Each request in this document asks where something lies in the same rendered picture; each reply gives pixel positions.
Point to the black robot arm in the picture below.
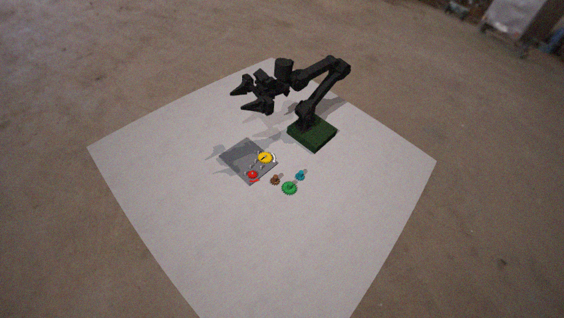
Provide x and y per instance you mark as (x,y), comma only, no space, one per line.
(299,79)

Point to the yellow gear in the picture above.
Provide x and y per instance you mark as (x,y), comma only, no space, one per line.
(262,159)

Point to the red gear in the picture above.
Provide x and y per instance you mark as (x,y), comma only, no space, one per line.
(252,176)

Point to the teal gear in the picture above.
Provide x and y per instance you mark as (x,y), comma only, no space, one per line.
(300,176)

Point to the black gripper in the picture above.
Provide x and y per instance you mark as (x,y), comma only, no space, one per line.
(264,103)

